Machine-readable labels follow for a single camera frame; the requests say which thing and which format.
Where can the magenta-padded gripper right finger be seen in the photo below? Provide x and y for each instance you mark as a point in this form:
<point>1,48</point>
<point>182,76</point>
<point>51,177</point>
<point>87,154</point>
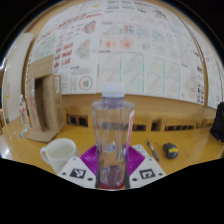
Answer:
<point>146,171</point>

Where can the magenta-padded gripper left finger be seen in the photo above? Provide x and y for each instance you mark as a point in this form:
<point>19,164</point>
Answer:
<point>77,171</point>

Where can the clear white-capped drink bottle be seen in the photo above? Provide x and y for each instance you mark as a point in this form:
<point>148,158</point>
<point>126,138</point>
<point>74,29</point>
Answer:
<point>112,130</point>

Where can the small red-labelled water bottle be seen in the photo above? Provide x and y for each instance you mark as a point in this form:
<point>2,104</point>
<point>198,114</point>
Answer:
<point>23,111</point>

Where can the dark pen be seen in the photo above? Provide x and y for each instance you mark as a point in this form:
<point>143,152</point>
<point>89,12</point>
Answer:
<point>153,150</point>

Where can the white ceramic mug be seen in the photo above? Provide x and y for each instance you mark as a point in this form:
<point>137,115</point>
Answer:
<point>60,151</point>

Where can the black and yellow tape measure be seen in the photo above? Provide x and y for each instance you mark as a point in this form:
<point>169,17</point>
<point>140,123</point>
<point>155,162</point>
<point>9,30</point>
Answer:
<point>170,150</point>

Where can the open brown cardboard box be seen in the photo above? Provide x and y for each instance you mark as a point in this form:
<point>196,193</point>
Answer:
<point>50,103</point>

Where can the oval sticker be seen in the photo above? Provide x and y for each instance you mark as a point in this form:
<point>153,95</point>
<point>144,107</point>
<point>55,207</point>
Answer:
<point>13,135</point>

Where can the black bag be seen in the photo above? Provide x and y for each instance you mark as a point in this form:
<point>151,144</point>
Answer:
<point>218,123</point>

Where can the white wall panel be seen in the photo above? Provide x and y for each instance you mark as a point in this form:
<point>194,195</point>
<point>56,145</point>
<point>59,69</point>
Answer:
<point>16,76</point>

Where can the group of wall posters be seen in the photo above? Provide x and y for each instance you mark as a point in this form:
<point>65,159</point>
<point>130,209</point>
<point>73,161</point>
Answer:
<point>133,50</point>

